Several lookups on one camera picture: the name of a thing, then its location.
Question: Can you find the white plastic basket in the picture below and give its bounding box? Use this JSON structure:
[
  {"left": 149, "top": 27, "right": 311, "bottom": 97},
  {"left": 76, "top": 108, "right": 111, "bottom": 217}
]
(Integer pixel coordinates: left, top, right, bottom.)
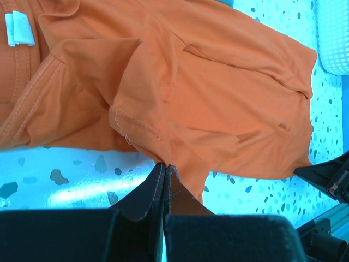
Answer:
[{"left": 316, "top": 0, "right": 348, "bottom": 75}]

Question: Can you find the aluminium rail frame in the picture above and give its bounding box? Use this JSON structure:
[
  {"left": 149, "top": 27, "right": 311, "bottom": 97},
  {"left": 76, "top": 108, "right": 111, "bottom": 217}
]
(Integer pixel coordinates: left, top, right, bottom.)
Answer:
[{"left": 297, "top": 204, "right": 348, "bottom": 262}]

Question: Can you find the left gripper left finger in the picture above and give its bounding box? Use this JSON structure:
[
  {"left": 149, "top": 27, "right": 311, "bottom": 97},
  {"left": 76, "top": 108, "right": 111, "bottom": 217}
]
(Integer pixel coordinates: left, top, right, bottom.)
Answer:
[{"left": 1, "top": 163, "right": 166, "bottom": 261}]

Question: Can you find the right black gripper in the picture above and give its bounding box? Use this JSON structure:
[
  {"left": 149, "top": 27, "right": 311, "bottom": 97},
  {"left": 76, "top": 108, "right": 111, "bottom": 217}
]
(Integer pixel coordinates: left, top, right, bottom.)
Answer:
[{"left": 294, "top": 152, "right": 348, "bottom": 204}]

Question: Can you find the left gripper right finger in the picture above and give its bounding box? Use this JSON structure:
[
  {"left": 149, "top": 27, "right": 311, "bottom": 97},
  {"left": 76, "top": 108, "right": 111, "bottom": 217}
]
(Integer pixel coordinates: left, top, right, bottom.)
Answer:
[{"left": 165, "top": 165, "right": 308, "bottom": 261}]

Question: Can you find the orange t-shirt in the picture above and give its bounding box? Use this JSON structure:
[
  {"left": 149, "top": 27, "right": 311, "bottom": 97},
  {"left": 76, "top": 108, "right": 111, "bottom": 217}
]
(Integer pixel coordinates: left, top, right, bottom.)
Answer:
[{"left": 1, "top": 1, "right": 317, "bottom": 199}]

